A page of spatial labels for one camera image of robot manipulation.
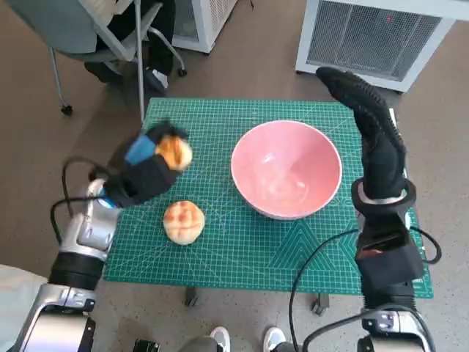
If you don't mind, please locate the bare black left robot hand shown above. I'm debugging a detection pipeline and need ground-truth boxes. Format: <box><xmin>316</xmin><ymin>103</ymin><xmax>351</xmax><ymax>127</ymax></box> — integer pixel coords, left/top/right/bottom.
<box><xmin>104</xmin><ymin>119</ymin><xmax>191</xmax><ymax>210</ymax></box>

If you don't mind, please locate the small white mesh cabinet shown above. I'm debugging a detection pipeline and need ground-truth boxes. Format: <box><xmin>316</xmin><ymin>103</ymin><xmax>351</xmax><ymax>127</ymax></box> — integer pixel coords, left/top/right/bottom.
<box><xmin>171</xmin><ymin>0</ymin><xmax>239</xmax><ymax>54</ymax></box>

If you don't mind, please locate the large white mesh cabinet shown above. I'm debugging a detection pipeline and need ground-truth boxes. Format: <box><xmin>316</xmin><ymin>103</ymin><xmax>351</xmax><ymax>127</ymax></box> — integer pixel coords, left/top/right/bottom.
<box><xmin>295</xmin><ymin>0</ymin><xmax>457</xmax><ymax>93</ymax></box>

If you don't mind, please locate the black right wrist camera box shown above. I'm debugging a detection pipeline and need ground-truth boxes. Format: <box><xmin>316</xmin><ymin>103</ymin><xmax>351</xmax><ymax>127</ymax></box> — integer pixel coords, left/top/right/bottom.
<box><xmin>354</xmin><ymin>210</ymin><xmax>424</xmax><ymax>285</ymax></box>

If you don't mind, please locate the pink bowl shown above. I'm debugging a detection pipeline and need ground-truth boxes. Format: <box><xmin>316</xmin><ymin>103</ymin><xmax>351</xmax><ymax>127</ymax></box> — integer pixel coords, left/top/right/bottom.
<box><xmin>230</xmin><ymin>120</ymin><xmax>344</xmax><ymax>221</ymax></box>

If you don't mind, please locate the green cutting mat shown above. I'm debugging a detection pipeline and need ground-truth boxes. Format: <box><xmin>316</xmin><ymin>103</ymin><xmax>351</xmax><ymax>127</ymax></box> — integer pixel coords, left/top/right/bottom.
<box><xmin>103</xmin><ymin>97</ymin><xmax>434</xmax><ymax>296</ymax></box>

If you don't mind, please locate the round toy bread bun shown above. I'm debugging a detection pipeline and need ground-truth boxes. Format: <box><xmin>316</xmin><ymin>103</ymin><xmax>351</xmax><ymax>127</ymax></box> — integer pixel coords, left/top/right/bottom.
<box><xmin>163</xmin><ymin>199</ymin><xmax>206</xmax><ymax>246</ymax></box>

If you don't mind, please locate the thin silver metal pole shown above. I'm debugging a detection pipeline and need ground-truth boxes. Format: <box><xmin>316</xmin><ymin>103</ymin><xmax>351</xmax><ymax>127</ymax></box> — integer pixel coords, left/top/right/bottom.
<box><xmin>133</xmin><ymin>0</ymin><xmax>147</xmax><ymax>122</ymax></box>

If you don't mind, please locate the grey office chair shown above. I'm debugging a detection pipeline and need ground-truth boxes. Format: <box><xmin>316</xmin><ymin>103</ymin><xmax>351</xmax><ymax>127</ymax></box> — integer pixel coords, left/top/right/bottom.
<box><xmin>7</xmin><ymin>0</ymin><xmax>188</xmax><ymax>117</ymax></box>

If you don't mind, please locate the orange toy bread loaf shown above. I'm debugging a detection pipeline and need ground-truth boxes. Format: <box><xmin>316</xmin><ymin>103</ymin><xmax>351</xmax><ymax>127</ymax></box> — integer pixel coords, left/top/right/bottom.
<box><xmin>155</xmin><ymin>134</ymin><xmax>194</xmax><ymax>172</ymax></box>

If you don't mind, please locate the long black robot cable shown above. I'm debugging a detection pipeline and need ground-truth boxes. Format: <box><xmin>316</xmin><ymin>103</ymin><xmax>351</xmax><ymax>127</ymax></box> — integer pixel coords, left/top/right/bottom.
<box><xmin>288</xmin><ymin>229</ymin><xmax>362</xmax><ymax>352</ymax></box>

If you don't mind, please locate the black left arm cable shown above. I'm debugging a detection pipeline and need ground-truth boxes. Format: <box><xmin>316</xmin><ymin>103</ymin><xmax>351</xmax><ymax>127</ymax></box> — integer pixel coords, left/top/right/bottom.
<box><xmin>50</xmin><ymin>156</ymin><xmax>111</xmax><ymax>245</ymax></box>

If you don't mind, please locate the looped black robot cable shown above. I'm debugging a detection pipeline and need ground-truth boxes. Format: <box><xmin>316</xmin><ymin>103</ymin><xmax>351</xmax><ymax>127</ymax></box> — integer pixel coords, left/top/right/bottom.
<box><xmin>406</xmin><ymin>225</ymin><xmax>443</xmax><ymax>264</ymax></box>

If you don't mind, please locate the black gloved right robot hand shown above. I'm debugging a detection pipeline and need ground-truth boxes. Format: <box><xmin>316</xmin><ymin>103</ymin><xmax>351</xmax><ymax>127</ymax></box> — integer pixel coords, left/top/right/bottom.
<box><xmin>315</xmin><ymin>67</ymin><xmax>410</xmax><ymax>202</ymax></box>

